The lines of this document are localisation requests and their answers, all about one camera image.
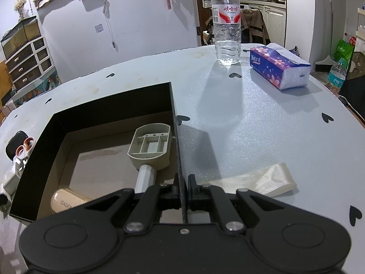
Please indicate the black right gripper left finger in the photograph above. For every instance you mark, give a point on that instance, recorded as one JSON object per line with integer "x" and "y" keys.
{"x": 173, "y": 188}

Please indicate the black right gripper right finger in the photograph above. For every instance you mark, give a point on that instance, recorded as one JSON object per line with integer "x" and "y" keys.
{"x": 198, "y": 196}

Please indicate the beige plastic scoop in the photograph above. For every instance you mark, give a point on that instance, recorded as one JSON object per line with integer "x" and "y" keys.
{"x": 149, "y": 152}

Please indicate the black cardboard box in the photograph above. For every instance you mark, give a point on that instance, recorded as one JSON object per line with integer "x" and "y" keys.
{"x": 85, "y": 148}

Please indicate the beige glasses case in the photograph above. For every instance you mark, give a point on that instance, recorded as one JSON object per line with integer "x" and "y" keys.
{"x": 64, "y": 199}

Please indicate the red white scissors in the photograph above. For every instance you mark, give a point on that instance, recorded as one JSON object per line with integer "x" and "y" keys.
{"x": 23, "y": 153}

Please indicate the white charger adapter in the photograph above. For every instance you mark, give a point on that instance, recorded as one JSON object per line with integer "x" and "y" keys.
{"x": 10, "y": 184}

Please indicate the cream plastic bag roll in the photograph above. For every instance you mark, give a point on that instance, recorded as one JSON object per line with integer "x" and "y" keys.
{"x": 270, "y": 181}

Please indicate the purple tissue pack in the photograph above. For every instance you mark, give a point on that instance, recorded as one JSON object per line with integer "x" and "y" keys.
{"x": 279, "y": 66}

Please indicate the black oval case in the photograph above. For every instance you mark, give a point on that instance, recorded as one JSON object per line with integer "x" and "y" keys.
{"x": 16, "y": 141}

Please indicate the green-label bottle on floor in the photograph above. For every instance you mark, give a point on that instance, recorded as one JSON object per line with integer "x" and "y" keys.
{"x": 337, "y": 75}

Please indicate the white drawer cabinet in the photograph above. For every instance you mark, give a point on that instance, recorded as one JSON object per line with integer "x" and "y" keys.
{"x": 30, "y": 63}

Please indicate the clear water bottle red label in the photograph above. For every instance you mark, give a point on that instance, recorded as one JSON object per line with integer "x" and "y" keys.
{"x": 226, "y": 16}

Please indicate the glass fish tank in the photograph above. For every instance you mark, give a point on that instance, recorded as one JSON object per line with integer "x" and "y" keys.
{"x": 25, "y": 31}

